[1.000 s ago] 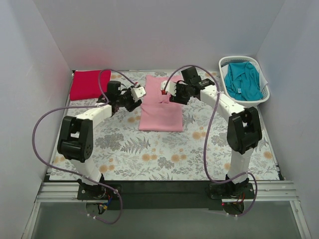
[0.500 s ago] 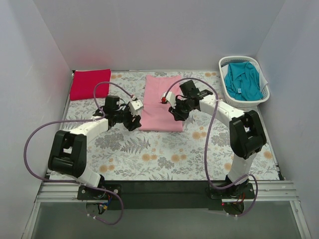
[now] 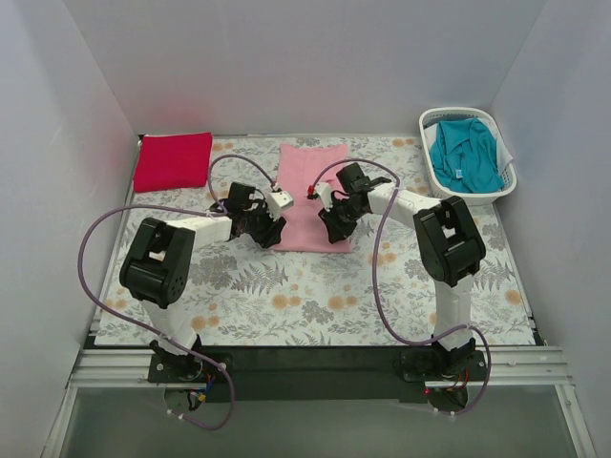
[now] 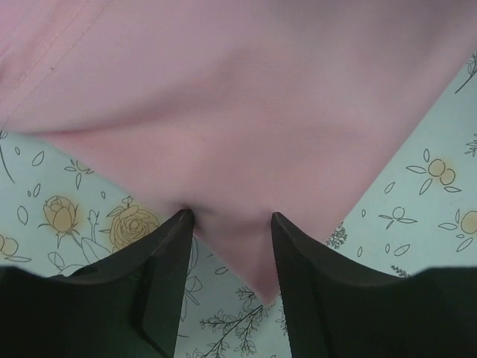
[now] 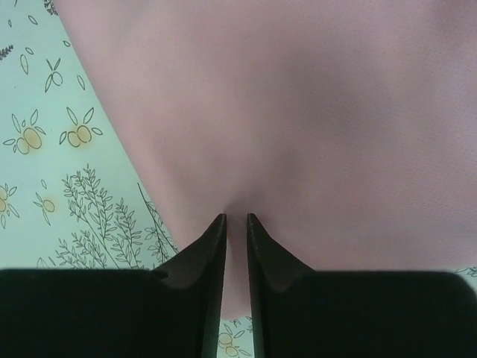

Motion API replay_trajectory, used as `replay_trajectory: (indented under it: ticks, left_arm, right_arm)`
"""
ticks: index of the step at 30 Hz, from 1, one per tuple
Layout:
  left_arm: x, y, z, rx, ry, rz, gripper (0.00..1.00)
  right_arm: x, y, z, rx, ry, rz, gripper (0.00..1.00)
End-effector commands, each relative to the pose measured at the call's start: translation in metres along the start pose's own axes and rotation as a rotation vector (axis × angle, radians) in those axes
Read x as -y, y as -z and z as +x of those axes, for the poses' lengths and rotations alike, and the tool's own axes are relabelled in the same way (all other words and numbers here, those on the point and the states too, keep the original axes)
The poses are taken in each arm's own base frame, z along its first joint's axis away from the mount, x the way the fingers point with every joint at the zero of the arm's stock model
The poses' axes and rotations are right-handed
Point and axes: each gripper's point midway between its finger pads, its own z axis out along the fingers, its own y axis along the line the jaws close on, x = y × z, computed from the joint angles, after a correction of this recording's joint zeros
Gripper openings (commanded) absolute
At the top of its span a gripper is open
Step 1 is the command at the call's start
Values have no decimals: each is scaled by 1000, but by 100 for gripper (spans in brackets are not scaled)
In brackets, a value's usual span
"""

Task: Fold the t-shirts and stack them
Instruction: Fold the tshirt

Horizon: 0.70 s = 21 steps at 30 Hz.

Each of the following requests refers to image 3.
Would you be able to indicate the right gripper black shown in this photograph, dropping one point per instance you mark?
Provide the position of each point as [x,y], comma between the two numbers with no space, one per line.
[334,224]

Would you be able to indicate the teal t shirt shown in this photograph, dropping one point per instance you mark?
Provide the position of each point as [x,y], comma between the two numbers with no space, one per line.
[464,157]

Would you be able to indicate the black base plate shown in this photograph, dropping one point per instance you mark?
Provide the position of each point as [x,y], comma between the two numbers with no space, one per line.
[313,373]

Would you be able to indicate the folded red t shirt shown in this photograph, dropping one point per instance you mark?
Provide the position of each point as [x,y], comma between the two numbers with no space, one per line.
[169,162]

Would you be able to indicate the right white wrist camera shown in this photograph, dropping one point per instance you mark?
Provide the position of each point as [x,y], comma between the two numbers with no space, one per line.
[321,191]

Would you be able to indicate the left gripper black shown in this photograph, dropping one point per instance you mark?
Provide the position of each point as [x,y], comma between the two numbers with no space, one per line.
[266,230]

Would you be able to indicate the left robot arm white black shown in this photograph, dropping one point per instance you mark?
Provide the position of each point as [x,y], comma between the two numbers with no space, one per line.
[156,267]

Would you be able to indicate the floral table mat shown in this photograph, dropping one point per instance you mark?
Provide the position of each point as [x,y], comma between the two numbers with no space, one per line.
[241,294]

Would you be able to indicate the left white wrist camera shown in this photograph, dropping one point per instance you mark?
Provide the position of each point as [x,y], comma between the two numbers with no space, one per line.
[278,202]

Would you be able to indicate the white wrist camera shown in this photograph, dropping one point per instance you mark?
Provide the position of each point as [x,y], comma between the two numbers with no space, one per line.
[278,202]
[321,191]

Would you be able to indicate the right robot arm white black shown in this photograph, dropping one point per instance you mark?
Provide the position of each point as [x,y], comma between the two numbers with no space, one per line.
[450,249]

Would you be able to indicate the aluminium frame rail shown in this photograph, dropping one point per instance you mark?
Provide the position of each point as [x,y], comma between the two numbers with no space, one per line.
[519,365]

